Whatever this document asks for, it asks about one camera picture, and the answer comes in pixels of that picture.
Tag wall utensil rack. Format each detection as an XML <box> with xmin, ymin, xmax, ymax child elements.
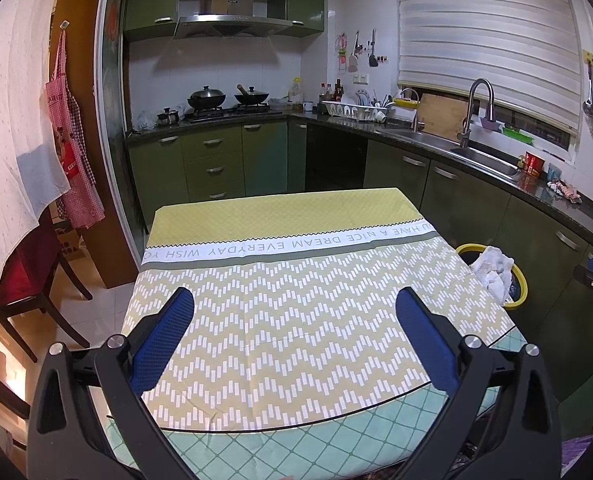
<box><xmin>336</xmin><ymin>30</ymin><xmax>389</xmax><ymax>73</ymax></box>

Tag red paper cup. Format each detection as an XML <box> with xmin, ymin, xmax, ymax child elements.
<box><xmin>525</xmin><ymin>151</ymin><xmax>547</xmax><ymax>177</ymax></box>

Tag steel sink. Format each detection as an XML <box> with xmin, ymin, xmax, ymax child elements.
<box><xmin>381</xmin><ymin>127</ymin><xmax>524</xmax><ymax>181</ymax></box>

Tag green drawer base cabinet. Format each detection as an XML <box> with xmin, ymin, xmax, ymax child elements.
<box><xmin>126</xmin><ymin>120</ymin><xmax>309</xmax><ymax>206</ymax></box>

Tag black pan with lid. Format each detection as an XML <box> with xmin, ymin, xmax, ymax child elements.
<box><xmin>234</xmin><ymin>85</ymin><xmax>271</xmax><ymax>106</ymax></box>

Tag dark stone countertop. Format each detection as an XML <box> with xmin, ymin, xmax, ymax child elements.
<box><xmin>125</xmin><ymin>107</ymin><xmax>593</xmax><ymax>256</ymax></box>

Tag white tissue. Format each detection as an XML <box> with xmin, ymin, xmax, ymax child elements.
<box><xmin>471</xmin><ymin>246</ymin><xmax>516</xmax><ymax>306</ymax></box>

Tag green plastic tray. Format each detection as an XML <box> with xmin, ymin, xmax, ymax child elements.
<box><xmin>501</xmin><ymin>125</ymin><xmax>534</xmax><ymax>145</ymax></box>

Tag wooden cutting board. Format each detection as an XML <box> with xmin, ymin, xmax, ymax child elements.
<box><xmin>417</xmin><ymin>93</ymin><xmax>469</xmax><ymax>140</ymax></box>

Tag cardboard box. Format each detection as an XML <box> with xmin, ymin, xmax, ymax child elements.
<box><xmin>51</xmin><ymin>217</ymin><xmax>97</xmax><ymax>261</ymax></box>

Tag crumpled snack packets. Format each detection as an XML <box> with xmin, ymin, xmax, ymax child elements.
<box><xmin>549</xmin><ymin>180</ymin><xmax>583</xmax><ymax>205</ymax></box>

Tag small steel faucet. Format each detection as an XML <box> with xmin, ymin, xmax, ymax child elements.
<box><xmin>399</xmin><ymin>88</ymin><xmax>422</xmax><ymax>133</ymax></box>

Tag green sink base cabinet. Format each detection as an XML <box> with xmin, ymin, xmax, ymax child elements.
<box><xmin>306</xmin><ymin>122</ymin><xmax>593</xmax><ymax>401</ymax></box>

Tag hanging steel ladle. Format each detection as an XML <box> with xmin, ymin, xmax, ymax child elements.
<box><xmin>583</xmin><ymin>51</ymin><xmax>593</xmax><ymax>133</ymax></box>

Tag white window blind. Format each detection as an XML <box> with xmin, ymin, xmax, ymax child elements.
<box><xmin>393</xmin><ymin>0</ymin><xmax>584</xmax><ymax>133</ymax></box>

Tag steel range hood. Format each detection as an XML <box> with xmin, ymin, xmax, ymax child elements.
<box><xmin>174</xmin><ymin>0</ymin><xmax>294</xmax><ymax>38</ymax></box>

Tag tall steel faucet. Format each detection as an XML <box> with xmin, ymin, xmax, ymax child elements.
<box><xmin>457</xmin><ymin>78</ymin><xmax>497</xmax><ymax>148</ymax></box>

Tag white hanging cloth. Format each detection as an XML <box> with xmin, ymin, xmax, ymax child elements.
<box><xmin>0</xmin><ymin>0</ymin><xmax>72</xmax><ymax>306</ymax></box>

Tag yellow rimmed trash bin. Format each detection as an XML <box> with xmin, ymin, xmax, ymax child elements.
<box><xmin>455</xmin><ymin>243</ymin><xmax>529</xmax><ymax>311</ymax></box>

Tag patterned yellow tablecloth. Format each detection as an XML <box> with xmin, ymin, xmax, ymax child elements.
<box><xmin>107</xmin><ymin>187</ymin><xmax>527</xmax><ymax>480</ymax></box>

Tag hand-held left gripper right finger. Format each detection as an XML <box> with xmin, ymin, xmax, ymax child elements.
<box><xmin>396</xmin><ymin>287</ymin><xmax>562</xmax><ymax>480</ymax></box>

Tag white dish rack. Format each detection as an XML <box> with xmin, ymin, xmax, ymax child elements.
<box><xmin>323</xmin><ymin>100</ymin><xmax>396</xmax><ymax>122</ymax></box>

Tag black wok with lid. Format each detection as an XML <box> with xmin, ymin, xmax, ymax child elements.
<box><xmin>187</xmin><ymin>86</ymin><xmax>227</xmax><ymax>110</ymax></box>

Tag gas stove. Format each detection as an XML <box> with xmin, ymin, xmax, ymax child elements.
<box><xmin>184</xmin><ymin>103</ymin><xmax>271</xmax><ymax>123</ymax></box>

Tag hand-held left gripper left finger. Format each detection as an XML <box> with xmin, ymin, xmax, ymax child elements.
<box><xmin>26</xmin><ymin>287</ymin><xmax>200</xmax><ymax>480</ymax></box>

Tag glass sliding door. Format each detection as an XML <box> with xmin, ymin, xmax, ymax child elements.
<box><xmin>96</xmin><ymin>0</ymin><xmax>147</xmax><ymax>261</ymax></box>

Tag dark wooden chair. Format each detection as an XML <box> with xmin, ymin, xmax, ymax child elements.
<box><xmin>0</xmin><ymin>220</ymin><xmax>92</xmax><ymax>361</ymax></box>

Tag red checked apron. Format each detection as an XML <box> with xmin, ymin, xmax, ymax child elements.
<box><xmin>45</xmin><ymin>30</ymin><xmax>106</xmax><ymax>229</ymax></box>

